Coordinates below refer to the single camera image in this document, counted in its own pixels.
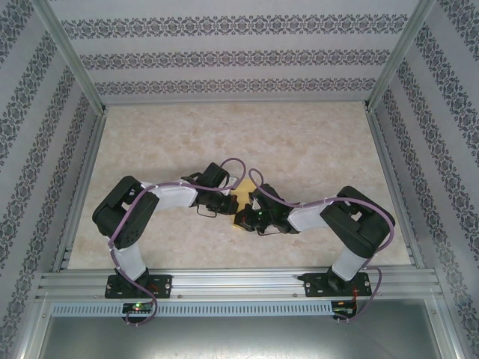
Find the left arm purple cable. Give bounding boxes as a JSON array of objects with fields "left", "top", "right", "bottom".
[{"left": 108, "top": 157, "right": 248, "bottom": 328}]

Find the long aluminium mounting rail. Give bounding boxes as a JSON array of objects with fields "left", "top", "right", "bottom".
[{"left": 35, "top": 267, "right": 446, "bottom": 300}]

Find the slotted grey cable duct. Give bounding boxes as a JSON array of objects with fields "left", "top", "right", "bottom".
[{"left": 50, "top": 301, "right": 334, "bottom": 317}]

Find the controller board with green light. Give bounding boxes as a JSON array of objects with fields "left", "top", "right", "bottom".
[{"left": 122, "top": 301, "right": 155, "bottom": 314}]

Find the grey metal sheet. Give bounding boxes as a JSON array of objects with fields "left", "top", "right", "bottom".
[{"left": 37, "top": 316, "right": 457, "bottom": 359}]

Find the aluminium side rail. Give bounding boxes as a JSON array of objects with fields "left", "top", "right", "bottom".
[
  {"left": 52, "top": 108, "right": 109, "bottom": 272},
  {"left": 364, "top": 108, "right": 426, "bottom": 270}
]

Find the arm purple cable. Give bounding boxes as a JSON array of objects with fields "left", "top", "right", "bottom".
[
  {"left": 248, "top": 168, "right": 397, "bottom": 325},
  {"left": 108, "top": 157, "right": 248, "bottom": 328}
]

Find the aluminium frame post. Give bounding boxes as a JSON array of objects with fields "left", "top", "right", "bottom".
[
  {"left": 32, "top": 0, "right": 109, "bottom": 115},
  {"left": 364, "top": 0, "right": 439, "bottom": 113}
]

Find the controller board with orange light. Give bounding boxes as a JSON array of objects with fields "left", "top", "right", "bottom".
[{"left": 332, "top": 301, "right": 359, "bottom": 317}]

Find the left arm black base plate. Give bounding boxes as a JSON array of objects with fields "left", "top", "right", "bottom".
[{"left": 106, "top": 274, "right": 174, "bottom": 300}]

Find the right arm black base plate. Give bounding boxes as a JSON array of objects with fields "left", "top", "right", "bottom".
[{"left": 305, "top": 271, "right": 373, "bottom": 299}]

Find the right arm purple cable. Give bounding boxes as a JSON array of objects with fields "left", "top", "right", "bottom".
[{"left": 248, "top": 168, "right": 397, "bottom": 325}]

